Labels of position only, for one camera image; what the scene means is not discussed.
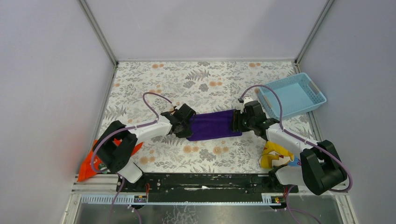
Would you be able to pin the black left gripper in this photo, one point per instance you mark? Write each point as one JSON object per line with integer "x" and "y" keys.
{"x": 185, "y": 122}

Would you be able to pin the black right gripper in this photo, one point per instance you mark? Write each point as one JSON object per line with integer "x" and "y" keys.
{"x": 240, "y": 120}

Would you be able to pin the purple towel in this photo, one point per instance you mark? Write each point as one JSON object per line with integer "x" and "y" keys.
{"x": 215, "y": 125}

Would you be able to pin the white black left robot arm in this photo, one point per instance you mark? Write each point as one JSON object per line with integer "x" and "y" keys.
{"x": 114, "y": 148}

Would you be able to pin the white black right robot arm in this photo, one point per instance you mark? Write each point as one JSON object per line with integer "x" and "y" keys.
{"x": 320, "y": 168}

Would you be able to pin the yellow blue Pokemon towel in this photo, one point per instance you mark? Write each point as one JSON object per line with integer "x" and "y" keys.
{"x": 275, "y": 155}

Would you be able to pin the floral patterned table mat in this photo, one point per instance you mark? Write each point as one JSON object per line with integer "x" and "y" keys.
{"x": 140, "y": 89}

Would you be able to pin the light blue plastic basket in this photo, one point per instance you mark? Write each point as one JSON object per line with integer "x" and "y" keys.
{"x": 294, "y": 95}

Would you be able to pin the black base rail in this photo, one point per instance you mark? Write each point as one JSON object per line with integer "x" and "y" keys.
{"x": 199, "y": 184}

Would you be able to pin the white slotted cable duct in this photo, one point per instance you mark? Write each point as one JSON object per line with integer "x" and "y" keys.
{"x": 221, "y": 199}

